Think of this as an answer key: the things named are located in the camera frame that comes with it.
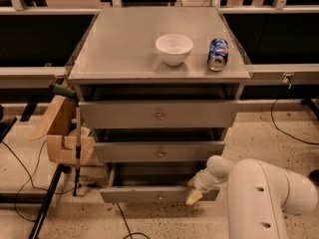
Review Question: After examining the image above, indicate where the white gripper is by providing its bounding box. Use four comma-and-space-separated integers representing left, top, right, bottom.
185, 168, 220, 205

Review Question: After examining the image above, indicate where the thin black cable left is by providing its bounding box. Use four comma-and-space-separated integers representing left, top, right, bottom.
0, 138, 76, 223

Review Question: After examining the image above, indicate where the grey middle drawer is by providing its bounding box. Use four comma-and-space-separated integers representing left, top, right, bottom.
94, 141, 225, 162

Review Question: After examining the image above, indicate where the black cable at right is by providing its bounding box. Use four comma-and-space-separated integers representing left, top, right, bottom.
269, 99, 319, 146

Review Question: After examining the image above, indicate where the blue soda can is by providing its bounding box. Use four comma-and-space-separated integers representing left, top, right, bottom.
207, 38, 229, 72

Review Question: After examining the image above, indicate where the white bowl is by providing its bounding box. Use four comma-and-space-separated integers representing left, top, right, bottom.
156, 34, 193, 66

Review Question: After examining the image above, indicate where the black floor cable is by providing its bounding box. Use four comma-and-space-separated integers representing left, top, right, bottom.
78, 182, 152, 239

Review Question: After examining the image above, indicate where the green handled grabber stick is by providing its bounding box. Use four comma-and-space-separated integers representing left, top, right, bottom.
50, 83, 81, 196

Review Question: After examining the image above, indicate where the black table leg frame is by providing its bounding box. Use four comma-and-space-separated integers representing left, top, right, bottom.
0, 164, 72, 239

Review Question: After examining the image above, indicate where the grey top drawer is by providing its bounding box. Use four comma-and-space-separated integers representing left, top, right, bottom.
80, 101, 239, 128

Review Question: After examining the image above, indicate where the grey bottom drawer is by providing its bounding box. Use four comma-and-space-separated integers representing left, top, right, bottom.
101, 161, 205, 203

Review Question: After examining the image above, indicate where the grey drawer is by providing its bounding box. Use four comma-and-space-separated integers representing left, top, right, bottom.
80, 101, 239, 128
94, 141, 225, 162
101, 161, 205, 203

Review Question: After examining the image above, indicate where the cardboard box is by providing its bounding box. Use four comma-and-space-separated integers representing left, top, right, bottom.
27, 80, 98, 166

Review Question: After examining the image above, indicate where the grey drawer cabinet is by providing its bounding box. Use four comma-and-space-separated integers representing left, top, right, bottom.
67, 6, 251, 186

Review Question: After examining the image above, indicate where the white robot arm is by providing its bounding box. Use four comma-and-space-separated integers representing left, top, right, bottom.
186, 155, 318, 239

